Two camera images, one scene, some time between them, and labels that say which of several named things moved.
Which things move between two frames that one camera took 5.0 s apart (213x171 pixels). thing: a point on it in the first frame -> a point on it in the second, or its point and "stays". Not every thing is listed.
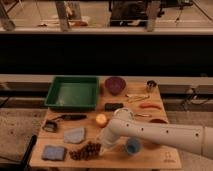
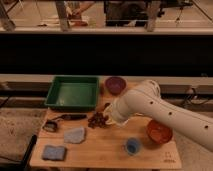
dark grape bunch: (86, 152) -> (98, 120)
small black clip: (50, 126) stays
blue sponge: (53, 152) stays
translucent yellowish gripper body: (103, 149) -> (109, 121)
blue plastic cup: (133, 145) stays
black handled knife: (72, 117) stays
